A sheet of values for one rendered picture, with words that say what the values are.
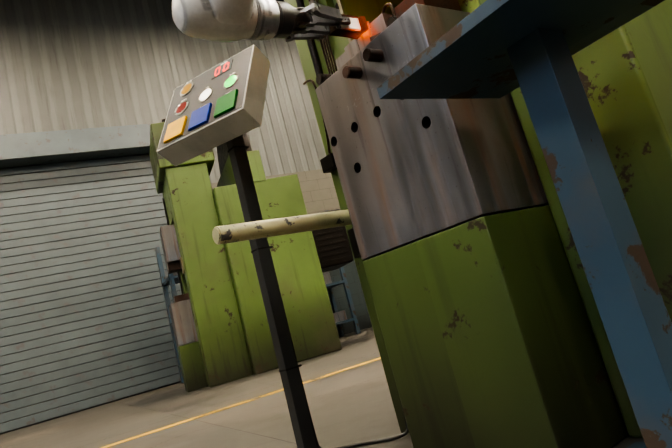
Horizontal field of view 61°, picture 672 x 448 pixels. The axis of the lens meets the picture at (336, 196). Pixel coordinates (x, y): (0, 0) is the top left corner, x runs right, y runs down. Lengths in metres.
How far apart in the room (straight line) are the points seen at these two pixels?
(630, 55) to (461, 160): 0.35
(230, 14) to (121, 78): 9.16
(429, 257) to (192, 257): 5.02
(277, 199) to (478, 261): 5.23
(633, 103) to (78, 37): 9.90
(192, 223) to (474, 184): 5.22
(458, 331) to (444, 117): 0.42
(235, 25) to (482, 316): 0.73
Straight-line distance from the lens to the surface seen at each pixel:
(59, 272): 9.13
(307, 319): 6.10
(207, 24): 1.15
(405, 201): 1.21
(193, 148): 1.73
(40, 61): 10.33
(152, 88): 10.27
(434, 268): 1.18
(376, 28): 1.38
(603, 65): 1.18
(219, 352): 6.02
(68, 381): 8.99
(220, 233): 1.40
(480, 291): 1.12
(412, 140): 1.19
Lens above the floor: 0.36
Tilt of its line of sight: 11 degrees up
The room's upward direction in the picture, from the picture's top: 15 degrees counter-clockwise
